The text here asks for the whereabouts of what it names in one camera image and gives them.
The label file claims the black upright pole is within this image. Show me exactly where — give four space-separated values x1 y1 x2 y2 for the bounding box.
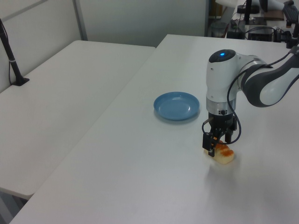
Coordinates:
243 0 252 25

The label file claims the black camera stand pole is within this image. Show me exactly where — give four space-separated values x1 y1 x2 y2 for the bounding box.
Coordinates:
0 18 30 87

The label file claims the blue plate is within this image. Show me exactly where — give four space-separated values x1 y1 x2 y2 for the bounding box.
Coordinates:
153 91 201 121

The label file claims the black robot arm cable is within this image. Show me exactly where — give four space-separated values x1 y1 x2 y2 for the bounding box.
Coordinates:
225 48 296 144

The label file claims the black flat device box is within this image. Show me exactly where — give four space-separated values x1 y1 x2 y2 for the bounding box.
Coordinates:
247 26 274 42

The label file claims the black round base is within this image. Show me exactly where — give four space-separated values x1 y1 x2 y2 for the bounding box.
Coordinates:
236 5 259 14

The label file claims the grey cylindrical container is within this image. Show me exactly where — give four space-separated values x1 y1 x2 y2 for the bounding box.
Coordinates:
211 21 227 37

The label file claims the brown board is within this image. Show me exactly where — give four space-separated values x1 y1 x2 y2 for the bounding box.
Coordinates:
263 11 285 21

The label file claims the black table clamp mount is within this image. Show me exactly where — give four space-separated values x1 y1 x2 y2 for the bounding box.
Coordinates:
285 21 299 49

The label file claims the black keyboard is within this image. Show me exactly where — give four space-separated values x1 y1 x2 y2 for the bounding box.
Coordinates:
282 0 299 28

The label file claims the black connector block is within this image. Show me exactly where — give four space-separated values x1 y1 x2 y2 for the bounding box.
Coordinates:
273 28 292 43

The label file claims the orange-topped bread loaf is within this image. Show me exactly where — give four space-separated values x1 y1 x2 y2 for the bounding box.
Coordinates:
203 140 235 165

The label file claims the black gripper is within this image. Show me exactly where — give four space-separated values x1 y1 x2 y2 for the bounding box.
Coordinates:
202 111 237 157

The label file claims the grey partition edge post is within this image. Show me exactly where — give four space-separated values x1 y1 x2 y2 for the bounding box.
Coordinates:
204 0 210 37

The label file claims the small black electronics box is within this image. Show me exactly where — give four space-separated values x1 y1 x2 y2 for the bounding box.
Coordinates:
227 29 245 39

